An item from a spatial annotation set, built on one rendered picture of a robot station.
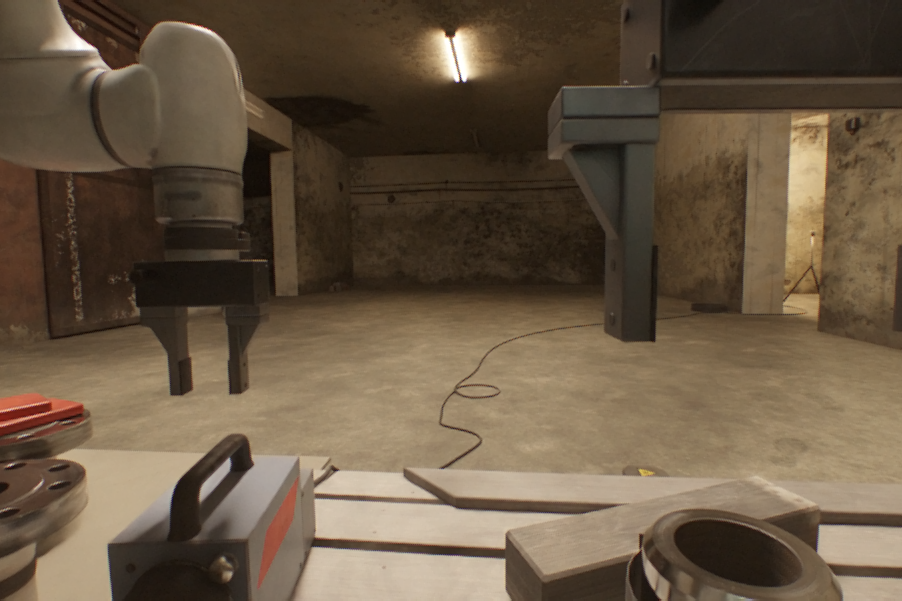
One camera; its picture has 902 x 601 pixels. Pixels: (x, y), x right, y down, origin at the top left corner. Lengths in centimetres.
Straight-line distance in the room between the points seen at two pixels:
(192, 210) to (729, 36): 49
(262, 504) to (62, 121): 45
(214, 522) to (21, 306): 413
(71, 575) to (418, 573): 70
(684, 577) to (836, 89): 27
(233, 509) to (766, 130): 570
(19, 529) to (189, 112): 60
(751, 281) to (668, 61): 553
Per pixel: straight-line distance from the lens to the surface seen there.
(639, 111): 21
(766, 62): 23
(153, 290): 60
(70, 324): 486
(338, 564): 80
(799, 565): 41
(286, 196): 863
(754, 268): 573
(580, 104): 21
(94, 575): 120
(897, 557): 101
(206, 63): 59
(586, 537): 69
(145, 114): 59
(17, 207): 469
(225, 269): 57
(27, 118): 65
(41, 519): 90
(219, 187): 57
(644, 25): 23
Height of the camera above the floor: 58
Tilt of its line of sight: 5 degrees down
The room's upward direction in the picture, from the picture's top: 1 degrees counter-clockwise
